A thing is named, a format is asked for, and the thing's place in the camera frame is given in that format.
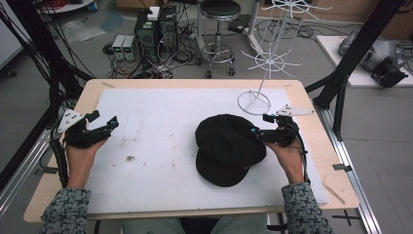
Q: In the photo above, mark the grey rounded machine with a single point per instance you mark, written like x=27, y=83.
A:
x=376, y=52

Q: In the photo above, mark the white floor platform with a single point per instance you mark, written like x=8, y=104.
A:
x=331, y=48

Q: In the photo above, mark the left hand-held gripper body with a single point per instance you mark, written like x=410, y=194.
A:
x=79, y=136

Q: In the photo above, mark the black computer tower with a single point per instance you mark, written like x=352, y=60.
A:
x=147, y=35
x=168, y=29

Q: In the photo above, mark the person's leg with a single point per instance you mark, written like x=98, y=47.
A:
x=149, y=226
x=240, y=225

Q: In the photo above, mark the white table mat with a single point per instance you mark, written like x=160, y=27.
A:
x=162, y=136

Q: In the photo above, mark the black metal frame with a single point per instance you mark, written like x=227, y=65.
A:
x=48, y=48
x=352, y=55

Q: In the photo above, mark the grey power supply unit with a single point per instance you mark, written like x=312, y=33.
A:
x=129, y=47
x=118, y=47

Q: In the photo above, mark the black tape piece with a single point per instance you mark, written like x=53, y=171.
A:
x=48, y=170
x=342, y=167

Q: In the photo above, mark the white box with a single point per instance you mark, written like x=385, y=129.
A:
x=153, y=13

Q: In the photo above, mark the thin wooden stick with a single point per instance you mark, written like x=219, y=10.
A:
x=334, y=193

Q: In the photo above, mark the person's right leg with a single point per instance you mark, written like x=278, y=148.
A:
x=240, y=225

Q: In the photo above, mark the black device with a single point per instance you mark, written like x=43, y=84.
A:
x=388, y=75

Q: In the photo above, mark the black cap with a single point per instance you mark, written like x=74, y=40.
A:
x=227, y=149

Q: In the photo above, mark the person's right hand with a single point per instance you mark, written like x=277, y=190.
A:
x=290, y=161

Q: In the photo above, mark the person's left leg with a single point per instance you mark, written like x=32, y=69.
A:
x=149, y=226

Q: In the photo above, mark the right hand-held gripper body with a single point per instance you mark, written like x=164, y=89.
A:
x=281, y=135

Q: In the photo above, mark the black round stool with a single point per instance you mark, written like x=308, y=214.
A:
x=220, y=10

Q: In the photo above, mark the aluminium rail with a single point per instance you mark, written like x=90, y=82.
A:
x=19, y=182
x=349, y=169

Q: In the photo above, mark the person's left hand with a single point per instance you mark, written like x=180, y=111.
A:
x=79, y=161

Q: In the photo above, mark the clear plastic sheet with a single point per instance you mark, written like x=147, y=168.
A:
x=81, y=31

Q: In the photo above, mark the flat black box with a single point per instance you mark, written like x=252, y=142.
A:
x=239, y=23

